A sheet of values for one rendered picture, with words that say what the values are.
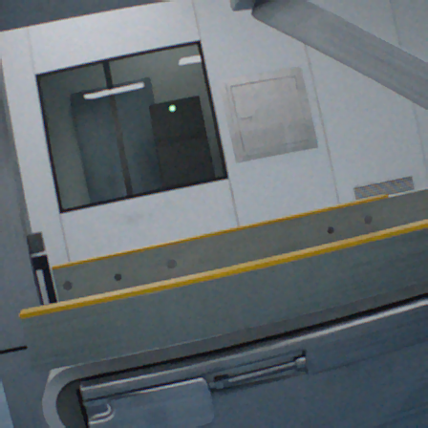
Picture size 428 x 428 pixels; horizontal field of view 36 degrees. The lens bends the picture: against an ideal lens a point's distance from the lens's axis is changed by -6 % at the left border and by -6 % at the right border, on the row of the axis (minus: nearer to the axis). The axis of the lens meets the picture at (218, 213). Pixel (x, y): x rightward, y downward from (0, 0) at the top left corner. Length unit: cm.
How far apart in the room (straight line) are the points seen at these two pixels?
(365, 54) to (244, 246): 31
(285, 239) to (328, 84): 508
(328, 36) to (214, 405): 22
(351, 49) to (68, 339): 23
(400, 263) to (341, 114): 533
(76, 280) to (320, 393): 31
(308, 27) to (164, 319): 18
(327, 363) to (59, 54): 532
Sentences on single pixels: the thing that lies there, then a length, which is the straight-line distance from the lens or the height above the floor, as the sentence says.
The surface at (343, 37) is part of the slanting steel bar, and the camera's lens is 39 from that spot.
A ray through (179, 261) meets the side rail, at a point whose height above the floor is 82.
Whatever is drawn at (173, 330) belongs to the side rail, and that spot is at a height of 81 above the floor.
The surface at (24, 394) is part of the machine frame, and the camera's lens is 69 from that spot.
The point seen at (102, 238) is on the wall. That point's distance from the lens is 550.
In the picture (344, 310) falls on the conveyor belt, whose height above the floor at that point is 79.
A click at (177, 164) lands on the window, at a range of 549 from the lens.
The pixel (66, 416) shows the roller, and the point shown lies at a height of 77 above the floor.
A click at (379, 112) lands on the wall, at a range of 583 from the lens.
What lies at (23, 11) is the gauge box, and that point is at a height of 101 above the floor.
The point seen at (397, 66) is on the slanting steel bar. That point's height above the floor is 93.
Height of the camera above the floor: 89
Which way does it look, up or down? 3 degrees down
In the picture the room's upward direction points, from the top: 11 degrees counter-clockwise
